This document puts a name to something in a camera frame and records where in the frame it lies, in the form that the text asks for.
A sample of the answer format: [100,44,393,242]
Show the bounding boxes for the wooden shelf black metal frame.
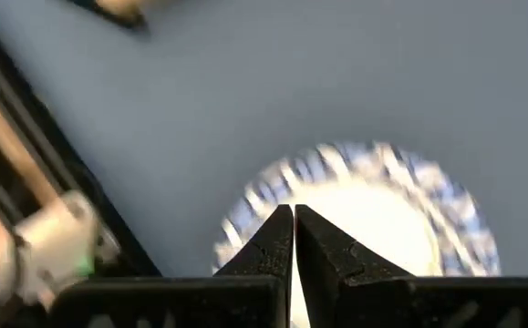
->
[65,0,150,31]

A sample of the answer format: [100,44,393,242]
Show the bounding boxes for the blue grey table mat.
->
[0,0,528,279]

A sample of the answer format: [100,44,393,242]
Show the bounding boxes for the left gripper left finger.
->
[48,203,295,328]

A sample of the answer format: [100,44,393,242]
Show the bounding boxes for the white arm base bracket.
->
[0,190,122,311]

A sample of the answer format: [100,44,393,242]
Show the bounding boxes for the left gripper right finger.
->
[294,203,528,328]

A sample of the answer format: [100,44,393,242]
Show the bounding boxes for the black aluminium table frame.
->
[0,8,162,328]

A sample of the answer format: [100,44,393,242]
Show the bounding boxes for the blue patterned paper bowl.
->
[212,139,502,328]

